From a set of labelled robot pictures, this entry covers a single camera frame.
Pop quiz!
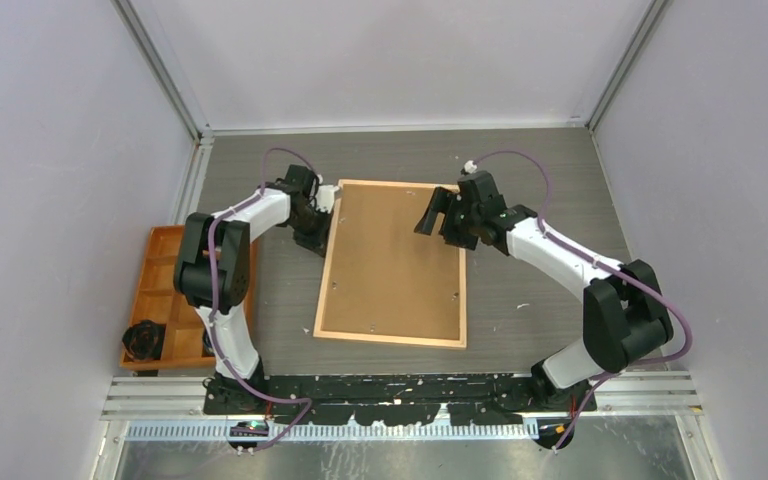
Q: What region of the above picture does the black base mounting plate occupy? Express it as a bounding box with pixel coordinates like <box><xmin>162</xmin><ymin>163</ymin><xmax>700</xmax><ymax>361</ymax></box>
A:
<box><xmin>202</xmin><ymin>373</ymin><xmax>595</xmax><ymax>426</ymax></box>

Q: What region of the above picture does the orange compartment tray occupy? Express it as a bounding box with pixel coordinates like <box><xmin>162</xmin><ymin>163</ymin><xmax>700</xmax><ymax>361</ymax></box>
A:
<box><xmin>120</xmin><ymin>223</ymin><xmax>261</xmax><ymax>371</ymax></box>

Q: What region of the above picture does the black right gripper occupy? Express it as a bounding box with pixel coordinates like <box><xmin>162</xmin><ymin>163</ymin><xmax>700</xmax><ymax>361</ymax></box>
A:
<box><xmin>414</xmin><ymin>187</ymin><xmax>481</xmax><ymax>251</ymax></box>

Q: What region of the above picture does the black coiled cable roll front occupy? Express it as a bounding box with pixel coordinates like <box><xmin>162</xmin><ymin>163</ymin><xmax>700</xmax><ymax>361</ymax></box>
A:
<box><xmin>122</xmin><ymin>319</ymin><xmax>167</xmax><ymax>364</ymax></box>

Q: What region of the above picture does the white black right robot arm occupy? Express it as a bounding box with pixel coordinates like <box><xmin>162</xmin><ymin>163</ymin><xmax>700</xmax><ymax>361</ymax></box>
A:
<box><xmin>414</xmin><ymin>170</ymin><xmax>674</xmax><ymax>411</ymax></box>

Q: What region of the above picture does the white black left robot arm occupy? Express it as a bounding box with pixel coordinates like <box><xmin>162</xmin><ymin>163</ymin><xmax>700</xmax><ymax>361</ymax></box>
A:
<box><xmin>173</xmin><ymin>165</ymin><xmax>341</xmax><ymax>414</ymax></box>

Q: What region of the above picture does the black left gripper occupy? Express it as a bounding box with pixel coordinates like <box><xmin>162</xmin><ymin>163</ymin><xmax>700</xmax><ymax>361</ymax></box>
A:
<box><xmin>289</xmin><ymin>204</ymin><xmax>336</xmax><ymax>257</ymax></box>

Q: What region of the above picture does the aluminium rail front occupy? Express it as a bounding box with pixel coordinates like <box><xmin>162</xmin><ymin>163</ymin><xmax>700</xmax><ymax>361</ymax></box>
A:
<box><xmin>102</xmin><ymin>371</ymin><xmax>702</xmax><ymax>446</ymax></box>

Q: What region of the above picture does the light wooden picture frame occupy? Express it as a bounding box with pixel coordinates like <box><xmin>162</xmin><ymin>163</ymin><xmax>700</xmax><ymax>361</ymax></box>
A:
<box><xmin>312</xmin><ymin>178</ymin><xmax>469</xmax><ymax>350</ymax></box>

